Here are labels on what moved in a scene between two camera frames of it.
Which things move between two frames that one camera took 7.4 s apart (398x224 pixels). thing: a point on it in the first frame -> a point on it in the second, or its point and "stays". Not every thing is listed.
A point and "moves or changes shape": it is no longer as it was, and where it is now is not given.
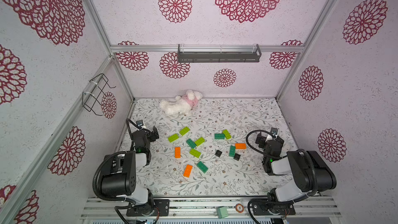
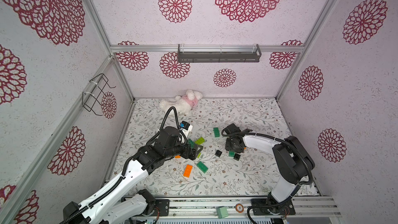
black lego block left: (218, 153) stays
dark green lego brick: (190, 143) stays
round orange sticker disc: (239, 208) stays
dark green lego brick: (219, 136) moves or changes shape
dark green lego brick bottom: (202, 167) stays
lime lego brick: (199, 141) stays
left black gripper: (153, 136) -> (194, 154)
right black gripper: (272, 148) -> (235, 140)
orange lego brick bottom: (187, 170) stays
